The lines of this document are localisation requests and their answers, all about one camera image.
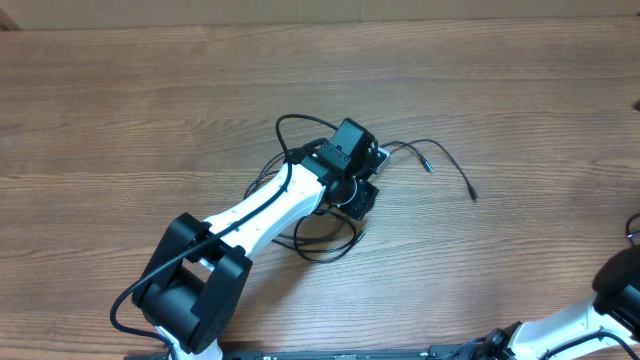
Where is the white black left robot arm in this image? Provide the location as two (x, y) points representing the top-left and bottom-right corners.
(131, 118), (390, 359)

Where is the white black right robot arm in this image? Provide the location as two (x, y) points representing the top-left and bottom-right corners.
(471, 247), (639, 360)

